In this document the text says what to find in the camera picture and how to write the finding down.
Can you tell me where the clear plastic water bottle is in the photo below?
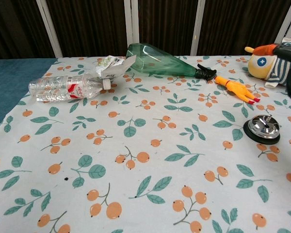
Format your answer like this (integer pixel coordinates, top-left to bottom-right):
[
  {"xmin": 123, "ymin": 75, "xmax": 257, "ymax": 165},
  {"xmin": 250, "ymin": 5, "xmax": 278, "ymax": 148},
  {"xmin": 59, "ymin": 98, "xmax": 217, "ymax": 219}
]
[{"xmin": 28, "ymin": 72, "xmax": 112, "ymax": 102}]

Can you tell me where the white torn paper carton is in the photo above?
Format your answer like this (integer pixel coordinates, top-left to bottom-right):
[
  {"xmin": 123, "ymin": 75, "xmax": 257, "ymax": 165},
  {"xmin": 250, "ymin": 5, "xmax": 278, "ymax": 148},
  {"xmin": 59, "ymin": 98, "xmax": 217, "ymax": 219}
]
[{"xmin": 100, "ymin": 55, "xmax": 137, "ymax": 81}]

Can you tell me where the black orange right robot hand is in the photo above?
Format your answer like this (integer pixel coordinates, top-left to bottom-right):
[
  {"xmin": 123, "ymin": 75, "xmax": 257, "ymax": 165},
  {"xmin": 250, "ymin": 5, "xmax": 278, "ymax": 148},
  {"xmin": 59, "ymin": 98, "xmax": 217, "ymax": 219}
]
[{"xmin": 253, "ymin": 42, "xmax": 291, "ymax": 101}]

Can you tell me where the fruit and leaf print tablecloth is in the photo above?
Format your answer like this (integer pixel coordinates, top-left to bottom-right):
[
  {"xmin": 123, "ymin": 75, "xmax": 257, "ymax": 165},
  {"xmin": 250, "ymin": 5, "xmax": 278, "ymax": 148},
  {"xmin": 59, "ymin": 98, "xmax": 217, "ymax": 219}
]
[{"xmin": 0, "ymin": 55, "xmax": 291, "ymax": 233}]

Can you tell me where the green plastic spray bottle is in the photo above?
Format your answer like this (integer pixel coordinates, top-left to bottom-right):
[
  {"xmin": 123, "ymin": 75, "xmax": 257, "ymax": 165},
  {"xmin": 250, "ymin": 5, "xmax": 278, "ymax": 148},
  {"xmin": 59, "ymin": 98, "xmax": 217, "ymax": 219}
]
[{"xmin": 126, "ymin": 43, "xmax": 217, "ymax": 80}]

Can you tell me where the crumpled green white snack wrapper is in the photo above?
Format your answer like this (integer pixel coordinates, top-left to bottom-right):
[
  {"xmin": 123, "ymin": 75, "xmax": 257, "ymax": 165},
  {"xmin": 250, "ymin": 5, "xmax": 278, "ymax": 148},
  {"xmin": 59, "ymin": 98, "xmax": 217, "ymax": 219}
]
[{"xmin": 96, "ymin": 55, "xmax": 126, "ymax": 73}]

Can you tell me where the white screen frame post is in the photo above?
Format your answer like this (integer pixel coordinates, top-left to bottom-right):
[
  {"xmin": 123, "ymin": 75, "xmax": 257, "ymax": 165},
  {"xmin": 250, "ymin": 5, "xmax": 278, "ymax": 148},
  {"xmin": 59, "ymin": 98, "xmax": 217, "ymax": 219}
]
[
  {"xmin": 131, "ymin": 0, "xmax": 140, "ymax": 44},
  {"xmin": 273, "ymin": 0, "xmax": 291, "ymax": 45},
  {"xmin": 36, "ymin": 0, "xmax": 63, "ymax": 58},
  {"xmin": 124, "ymin": 0, "xmax": 133, "ymax": 45},
  {"xmin": 190, "ymin": 0, "xmax": 206, "ymax": 56}
]

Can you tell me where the yellow rubber chicken toy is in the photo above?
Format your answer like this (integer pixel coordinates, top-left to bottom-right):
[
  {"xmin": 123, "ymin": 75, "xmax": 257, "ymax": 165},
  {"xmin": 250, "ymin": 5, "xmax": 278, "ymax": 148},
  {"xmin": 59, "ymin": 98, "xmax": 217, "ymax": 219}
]
[{"xmin": 214, "ymin": 75, "xmax": 261, "ymax": 105}]

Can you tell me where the yellow plush toy striped shirt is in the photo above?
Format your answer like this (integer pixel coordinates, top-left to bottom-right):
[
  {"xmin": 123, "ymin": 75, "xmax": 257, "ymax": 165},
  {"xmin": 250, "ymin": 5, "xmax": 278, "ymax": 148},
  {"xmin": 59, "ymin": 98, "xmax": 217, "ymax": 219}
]
[{"xmin": 244, "ymin": 37, "xmax": 291, "ymax": 88}]

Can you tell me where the silver call bell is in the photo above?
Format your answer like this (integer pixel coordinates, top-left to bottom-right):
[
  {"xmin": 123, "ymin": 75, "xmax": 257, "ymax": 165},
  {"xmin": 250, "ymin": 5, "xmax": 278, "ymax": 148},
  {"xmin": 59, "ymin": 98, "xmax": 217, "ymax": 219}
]
[{"xmin": 242, "ymin": 114, "xmax": 281, "ymax": 146}]

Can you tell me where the teal blue table cover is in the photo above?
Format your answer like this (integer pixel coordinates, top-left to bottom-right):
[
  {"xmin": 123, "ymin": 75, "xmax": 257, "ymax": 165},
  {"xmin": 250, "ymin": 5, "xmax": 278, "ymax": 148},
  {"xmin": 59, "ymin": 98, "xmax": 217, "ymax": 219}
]
[{"xmin": 0, "ymin": 57, "xmax": 58, "ymax": 135}]

